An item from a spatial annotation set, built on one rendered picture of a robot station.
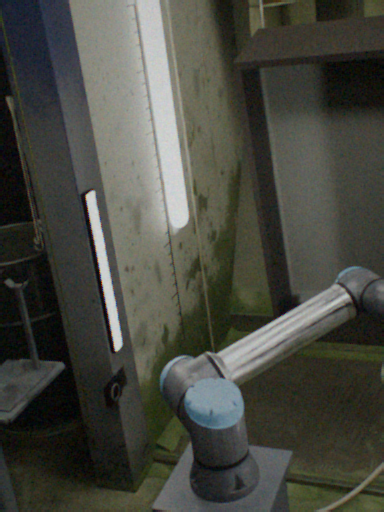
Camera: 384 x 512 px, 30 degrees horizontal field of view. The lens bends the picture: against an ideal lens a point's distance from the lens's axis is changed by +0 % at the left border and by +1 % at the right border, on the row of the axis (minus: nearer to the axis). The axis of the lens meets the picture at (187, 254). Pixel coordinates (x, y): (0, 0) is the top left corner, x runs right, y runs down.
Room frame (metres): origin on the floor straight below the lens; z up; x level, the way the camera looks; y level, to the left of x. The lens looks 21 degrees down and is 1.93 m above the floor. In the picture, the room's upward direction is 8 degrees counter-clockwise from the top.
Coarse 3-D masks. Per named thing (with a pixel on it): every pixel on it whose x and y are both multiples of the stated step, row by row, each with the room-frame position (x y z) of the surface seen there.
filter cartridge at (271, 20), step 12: (252, 0) 3.73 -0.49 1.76; (264, 0) 3.67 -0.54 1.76; (276, 0) 3.64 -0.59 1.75; (288, 0) 3.62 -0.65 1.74; (300, 0) 3.63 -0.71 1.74; (312, 0) 3.70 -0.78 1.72; (252, 12) 3.74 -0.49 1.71; (264, 12) 3.67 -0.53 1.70; (276, 12) 3.63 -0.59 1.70; (288, 12) 3.63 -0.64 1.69; (300, 12) 3.63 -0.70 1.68; (312, 12) 3.69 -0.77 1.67; (252, 24) 3.75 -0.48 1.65; (276, 24) 3.64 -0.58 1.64; (288, 24) 3.62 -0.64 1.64
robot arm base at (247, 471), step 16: (192, 464) 1.61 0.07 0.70; (240, 464) 1.55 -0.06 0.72; (256, 464) 1.61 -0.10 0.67; (192, 480) 1.59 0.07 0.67; (208, 480) 1.54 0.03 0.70; (224, 480) 1.53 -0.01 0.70; (240, 480) 1.54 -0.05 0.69; (256, 480) 1.57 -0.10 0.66; (208, 496) 1.53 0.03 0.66; (224, 496) 1.52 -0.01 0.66; (240, 496) 1.52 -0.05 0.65
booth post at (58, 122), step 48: (0, 0) 2.46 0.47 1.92; (48, 0) 2.45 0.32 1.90; (48, 48) 2.40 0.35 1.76; (48, 96) 2.41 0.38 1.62; (48, 144) 2.43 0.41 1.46; (48, 192) 2.45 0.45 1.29; (96, 192) 2.51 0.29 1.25; (48, 240) 2.46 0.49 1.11; (96, 288) 2.40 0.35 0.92; (96, 336) 2.42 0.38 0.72; (96, 384) 2.43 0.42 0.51; (96, 432) 2.45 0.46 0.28; (144, 432) 2.54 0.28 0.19; (96, 480) 2.47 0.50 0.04; (144, 480) 2.47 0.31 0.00
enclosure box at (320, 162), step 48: (288, 48) 2.46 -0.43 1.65; (336, 48) 2.36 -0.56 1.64; (240, 96) 2.46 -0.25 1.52; (288, 96) 2.77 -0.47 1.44; (336, 96) 2.70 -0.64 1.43; (288, 144) 2.82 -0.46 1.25; (336, 144) 2.75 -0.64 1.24; (288, 192) 2.87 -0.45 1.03; (336, 192) 2.79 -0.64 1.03; (288, 240) 2.93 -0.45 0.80; (336, 240) 2.85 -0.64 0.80; (288, 288) 2.89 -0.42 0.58; (336, 336) 2.61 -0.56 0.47
